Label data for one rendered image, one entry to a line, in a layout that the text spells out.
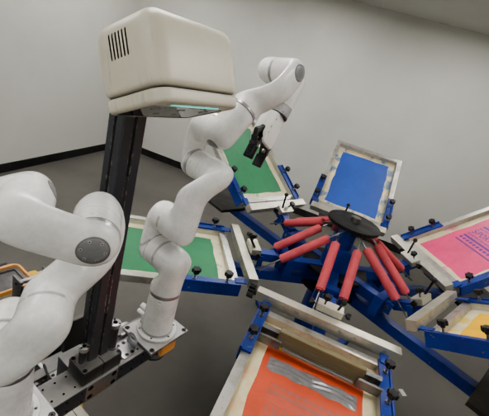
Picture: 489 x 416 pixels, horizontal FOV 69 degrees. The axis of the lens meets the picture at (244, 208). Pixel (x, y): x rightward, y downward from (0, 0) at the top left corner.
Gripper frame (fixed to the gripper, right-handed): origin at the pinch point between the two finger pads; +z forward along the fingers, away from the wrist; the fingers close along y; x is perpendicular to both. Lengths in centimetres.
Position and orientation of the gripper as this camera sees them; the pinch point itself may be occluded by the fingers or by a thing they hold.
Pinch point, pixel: (253, 158)
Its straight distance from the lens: 109.2
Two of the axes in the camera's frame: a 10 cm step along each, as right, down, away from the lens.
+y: -3.0, -1.7, -9.4
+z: -4.5, 8.9, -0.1
